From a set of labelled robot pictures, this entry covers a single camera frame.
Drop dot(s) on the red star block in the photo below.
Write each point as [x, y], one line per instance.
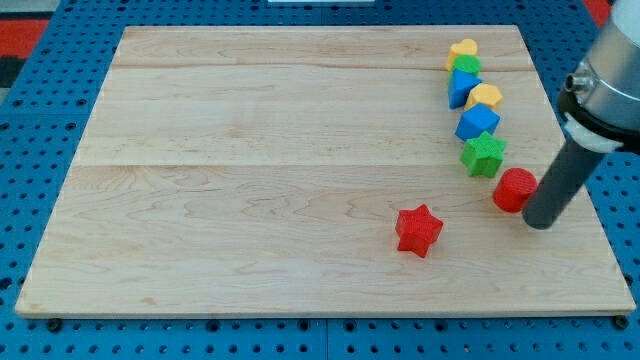
[417, 230]

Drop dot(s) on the green star block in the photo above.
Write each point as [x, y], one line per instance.
[483, 155]

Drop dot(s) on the red cylinder block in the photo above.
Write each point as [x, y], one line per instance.
[514, 188]

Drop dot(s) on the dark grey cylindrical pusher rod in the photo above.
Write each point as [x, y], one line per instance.
[565, 176]

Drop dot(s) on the green cylinder block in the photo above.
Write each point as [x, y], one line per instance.
[470, 64]

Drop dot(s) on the blue triangle block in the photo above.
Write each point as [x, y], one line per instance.
[460, 85]

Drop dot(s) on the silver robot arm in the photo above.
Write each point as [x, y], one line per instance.
[599, 108]

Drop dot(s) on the yellow heart block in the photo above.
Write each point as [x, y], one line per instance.
[464, 47]

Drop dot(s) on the blue cube block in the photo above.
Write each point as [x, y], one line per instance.
[476, 120]

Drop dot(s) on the wooden board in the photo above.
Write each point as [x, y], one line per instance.
[258, 172]

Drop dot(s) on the yellow hexagon block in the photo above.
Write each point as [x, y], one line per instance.
[483, 93]

